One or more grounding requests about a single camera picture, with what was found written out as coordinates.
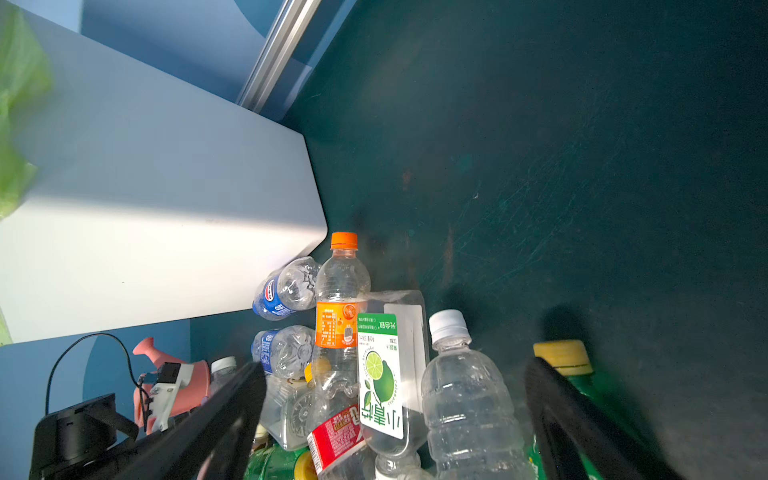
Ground aluminium frame back rail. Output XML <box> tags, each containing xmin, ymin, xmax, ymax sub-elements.
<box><xmin>237</xmin><ymin>0</ymin><xmax>322</xmax><ymax>114</ymax></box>

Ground clear white cap wide bottle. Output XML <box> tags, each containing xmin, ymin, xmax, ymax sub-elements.
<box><xmin>209</xmin><ymin>356</ymin><xmax>313</xmax><ymax>452</ymax></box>

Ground orange cap clear bottle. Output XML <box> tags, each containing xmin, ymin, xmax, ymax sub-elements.
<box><xmin>308</xmin><ymin>232</ymin><xmax>371</xmax><ymax>430</ymax></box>

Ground pink watering can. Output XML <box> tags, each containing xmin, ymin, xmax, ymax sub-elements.
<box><xmin>133</xmin><ymin>337</ymin><xmax>210</xmax><ymax>434</ymax></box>

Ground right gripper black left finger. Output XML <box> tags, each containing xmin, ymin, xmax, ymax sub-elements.
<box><xmin>116</xmin><ymin>363</ymin><xmax>267</xmax><ymax>479</ymax></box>

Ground clear ribbed white cap bottle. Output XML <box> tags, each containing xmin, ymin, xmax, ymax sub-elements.
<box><xmin>421</xmin><ymin>309</ymin><xmax>535</xmax><ymax>479</ymax></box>

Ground square bottle lime label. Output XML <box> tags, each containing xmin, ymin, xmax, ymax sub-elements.
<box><xmin>357</xmin><ymin>290</ymin><xmax>429</xmax><ymax>479</ymax></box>

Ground crumpled clear blue label bottle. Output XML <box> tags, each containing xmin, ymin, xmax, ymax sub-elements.
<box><xmin>252</xmin><ymin>256</ymin><xmax>320</xmax><ymax>321</ymax></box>

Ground clear bottle blue label middle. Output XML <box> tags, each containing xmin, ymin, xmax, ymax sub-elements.
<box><xmin>251</xmin><ymin>325</ymin><xmax>315</xmax><ymax>380</ymax></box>

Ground green soda bottle yellow cap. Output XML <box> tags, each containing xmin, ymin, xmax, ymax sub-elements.
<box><xmin>244</xmin><ymin>444</ymin><xmax>318</xmax><ymax>480</ymax></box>

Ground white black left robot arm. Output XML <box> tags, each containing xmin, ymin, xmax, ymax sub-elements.
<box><xmin>29</xmin><ymin>394</ymin><xmax>139</xmax><ymax>479</ymax></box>

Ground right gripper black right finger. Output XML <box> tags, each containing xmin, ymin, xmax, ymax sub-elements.
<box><xmin>524</xmin><ymin>357</ymin><xmax>681</xmax><ymax>479</ymax></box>

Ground green bin liner bag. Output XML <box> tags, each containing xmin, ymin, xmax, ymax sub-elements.
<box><xmin>1</xmin><ymin>1</ymin><xmax>53</xmax><ymax>219</ymax></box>

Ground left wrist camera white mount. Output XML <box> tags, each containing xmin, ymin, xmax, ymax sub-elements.
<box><xmin>144</xmin><ymin>362</ymin><xmax>194</xmax><ymax>434</ymax></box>

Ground yellow cap red label bottle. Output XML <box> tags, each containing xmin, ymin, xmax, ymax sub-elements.
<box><xmin>307</xmin><ymin>404</ymin><xmax>375</xmax><ymax>480</ymax></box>

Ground white plastic trash bin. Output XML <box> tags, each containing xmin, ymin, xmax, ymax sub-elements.
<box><xmin>1</xmin><ymin>14</ymin><xmax>328</xmax><ymax>344</ymax></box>

